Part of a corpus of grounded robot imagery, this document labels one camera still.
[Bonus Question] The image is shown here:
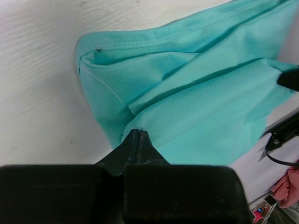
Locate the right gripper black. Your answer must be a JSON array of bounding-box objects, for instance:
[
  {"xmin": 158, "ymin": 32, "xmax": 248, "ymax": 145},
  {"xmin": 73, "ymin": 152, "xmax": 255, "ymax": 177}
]
[{"xmin": 265, "ymin": 67, "xmax": 299, "ymax": 152}]

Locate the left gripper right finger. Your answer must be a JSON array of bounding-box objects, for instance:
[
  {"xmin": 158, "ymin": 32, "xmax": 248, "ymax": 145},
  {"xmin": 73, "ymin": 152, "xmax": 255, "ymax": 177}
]
[{"xmin": 123, "ymin": 131, "xmax": 253, "ymax": 224}]

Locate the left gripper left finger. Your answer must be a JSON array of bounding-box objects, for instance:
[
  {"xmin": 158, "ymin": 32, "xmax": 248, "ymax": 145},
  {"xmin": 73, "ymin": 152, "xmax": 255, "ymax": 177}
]
[{"xmin": 0, "ymin": 129, "xmax": 138, "ymax": 224}]

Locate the teal t shirt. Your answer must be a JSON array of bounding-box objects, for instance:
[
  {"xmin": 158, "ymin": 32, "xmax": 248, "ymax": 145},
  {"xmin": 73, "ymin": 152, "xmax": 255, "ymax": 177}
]
[{"xmin": 76, "ymin": 0, "xmax": 299, "ymax": 166}]

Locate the pink cloth in background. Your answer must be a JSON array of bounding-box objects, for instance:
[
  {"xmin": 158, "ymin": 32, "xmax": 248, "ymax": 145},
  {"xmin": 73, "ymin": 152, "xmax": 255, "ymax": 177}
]
[{"xmin": 271, "ymin": 167, "xmax": 299, "ymax": 208}]

